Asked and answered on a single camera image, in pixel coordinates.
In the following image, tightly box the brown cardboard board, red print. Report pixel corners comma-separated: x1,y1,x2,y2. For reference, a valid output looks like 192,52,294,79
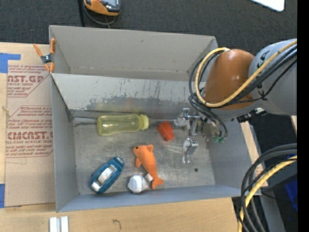
0,42,57,208

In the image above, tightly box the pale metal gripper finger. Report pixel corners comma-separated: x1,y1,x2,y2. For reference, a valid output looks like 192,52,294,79
173,107,197,130
182,137,199,164

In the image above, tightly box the yellow clear plastic bottle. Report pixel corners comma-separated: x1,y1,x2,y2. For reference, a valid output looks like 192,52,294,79
97,114,151,137

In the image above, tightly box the black cylinder on white bracket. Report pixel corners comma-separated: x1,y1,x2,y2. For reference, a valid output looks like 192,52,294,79
236,107,267,124

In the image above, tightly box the grey metal bin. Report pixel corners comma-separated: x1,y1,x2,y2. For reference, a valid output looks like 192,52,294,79
48,25,262,213

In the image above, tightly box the white round plastic toy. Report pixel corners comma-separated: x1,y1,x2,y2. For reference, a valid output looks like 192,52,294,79
126,174,154,194

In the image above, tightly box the orange toy fish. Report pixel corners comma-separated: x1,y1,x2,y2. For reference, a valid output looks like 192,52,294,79
132,144,164,190

